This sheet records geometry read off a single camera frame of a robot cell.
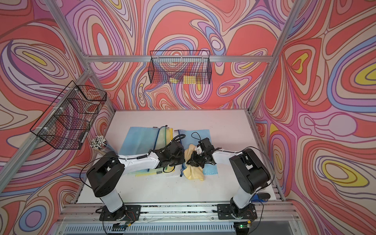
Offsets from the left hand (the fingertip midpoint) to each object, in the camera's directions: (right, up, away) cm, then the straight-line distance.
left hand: (188, 159), depth 88 cm
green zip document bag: (-19, +10, +13) cm, 25 cm away
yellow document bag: (-14, +12, +14) cm, 23 cm away
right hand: (0, -4, 0) cm, 4 cm away
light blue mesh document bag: (+2, +14, -4) cm, 15 cm away
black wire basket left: (-62, +22, -16) cm, 68 cm away
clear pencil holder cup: (-48, +11, -9) cm, 50 cm away
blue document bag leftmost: (-34, +10, +13) cm, 38 cm away
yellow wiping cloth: (+2, -5, -6) cm, 8 cm away
